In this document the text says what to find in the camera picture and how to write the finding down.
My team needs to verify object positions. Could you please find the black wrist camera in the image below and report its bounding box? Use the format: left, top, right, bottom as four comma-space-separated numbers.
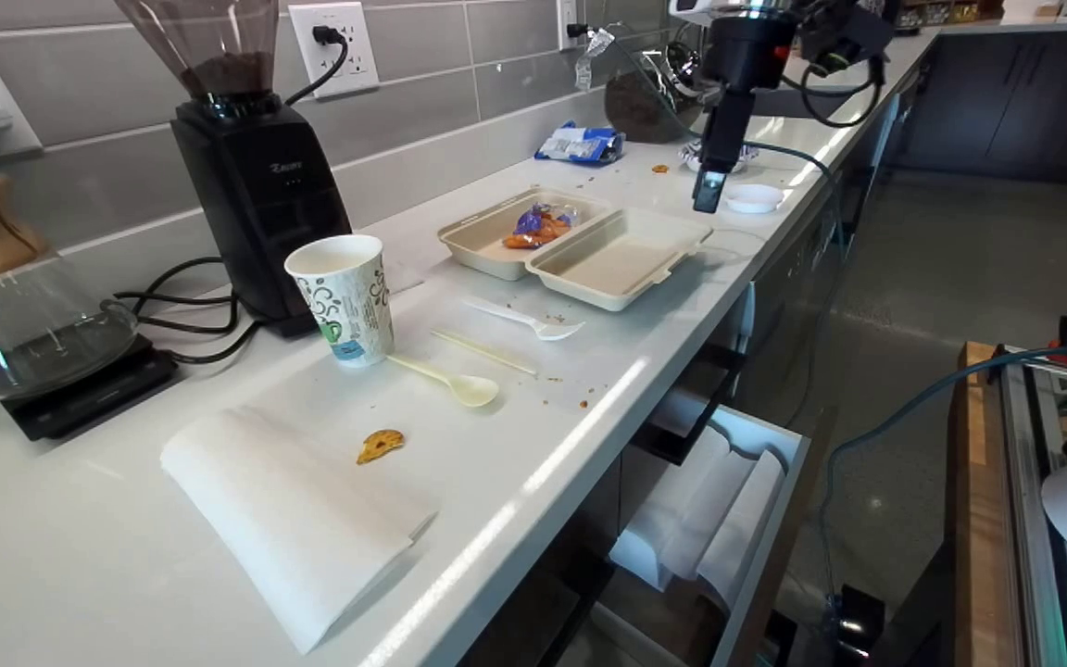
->
793, 0, 895, 75

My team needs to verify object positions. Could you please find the blue snack wrapper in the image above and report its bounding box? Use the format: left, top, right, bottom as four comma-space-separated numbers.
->
510, 202, 572, 241

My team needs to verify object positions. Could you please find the orange chip on paper towel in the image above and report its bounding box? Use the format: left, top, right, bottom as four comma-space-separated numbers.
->
352, 426, 410, 470

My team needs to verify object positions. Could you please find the white plastic fork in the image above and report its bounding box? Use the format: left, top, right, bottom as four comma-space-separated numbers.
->
469, 297, 590, 348

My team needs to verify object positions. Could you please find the aluminium frame rail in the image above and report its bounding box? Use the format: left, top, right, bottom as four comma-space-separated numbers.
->
996, 348, 1067, 667

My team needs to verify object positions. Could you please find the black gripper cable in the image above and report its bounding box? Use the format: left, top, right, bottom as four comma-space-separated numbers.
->
741, 45, 893, 170

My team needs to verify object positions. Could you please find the white wall outlet with plug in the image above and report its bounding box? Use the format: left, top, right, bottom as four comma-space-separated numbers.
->
286, 0, 384, 102

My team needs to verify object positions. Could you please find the white plastic spoon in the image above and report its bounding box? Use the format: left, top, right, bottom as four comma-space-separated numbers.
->
384, 353, 505, 414

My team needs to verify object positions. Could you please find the black coffee grinder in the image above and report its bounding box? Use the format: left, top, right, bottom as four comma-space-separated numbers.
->
112, 0, 354, 342

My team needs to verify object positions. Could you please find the white wall outlet black plug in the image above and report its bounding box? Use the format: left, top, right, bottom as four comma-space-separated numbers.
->
551, 0, 617, 90

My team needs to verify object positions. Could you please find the patterned paper cup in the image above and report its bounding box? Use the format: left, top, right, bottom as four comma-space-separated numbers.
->
281, 230, 397, 373

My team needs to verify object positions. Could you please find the black grinder power cable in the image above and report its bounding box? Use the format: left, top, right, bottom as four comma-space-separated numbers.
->
112, 23, 352, 372

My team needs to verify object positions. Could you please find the beige takeaway clamshell container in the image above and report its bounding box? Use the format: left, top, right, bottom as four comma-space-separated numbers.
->
434, 181, 720, 318

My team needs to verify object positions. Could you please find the white paper roll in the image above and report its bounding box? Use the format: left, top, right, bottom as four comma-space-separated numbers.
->
694, 446, 801, 610
609, 414, 768, 596

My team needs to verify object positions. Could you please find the white round plastic lid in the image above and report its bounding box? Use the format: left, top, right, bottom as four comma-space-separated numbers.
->
720, 179, 795, 222

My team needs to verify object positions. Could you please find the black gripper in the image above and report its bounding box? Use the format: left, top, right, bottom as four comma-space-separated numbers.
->
688, 10, 801, 220

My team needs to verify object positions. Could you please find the dark base cabinet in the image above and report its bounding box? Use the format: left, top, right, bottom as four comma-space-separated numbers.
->
893, 23, 1067, 194

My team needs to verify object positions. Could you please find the black kitchen scale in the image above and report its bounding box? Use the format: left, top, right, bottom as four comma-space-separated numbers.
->
0, 335, 186, 446

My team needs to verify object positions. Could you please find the blue cable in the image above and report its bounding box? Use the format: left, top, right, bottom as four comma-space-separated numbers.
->
811, 343, 1062, 599

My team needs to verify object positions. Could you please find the open cabinet drawer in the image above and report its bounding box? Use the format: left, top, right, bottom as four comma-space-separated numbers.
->
604, 383, 817, 667

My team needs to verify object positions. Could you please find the wooden board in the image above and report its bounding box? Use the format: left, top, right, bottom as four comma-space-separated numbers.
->
944, 336, 1033, 667

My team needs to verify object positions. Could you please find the white folded paper towel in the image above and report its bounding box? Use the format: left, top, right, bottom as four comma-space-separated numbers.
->
155, 353, 515, 657

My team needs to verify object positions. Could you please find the glass carafe with brown filter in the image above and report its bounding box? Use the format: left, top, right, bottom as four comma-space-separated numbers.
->
0, 116, 144, 401

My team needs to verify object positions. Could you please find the blue and white packet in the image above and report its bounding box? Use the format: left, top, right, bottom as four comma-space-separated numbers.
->
528, 118, 625, 170

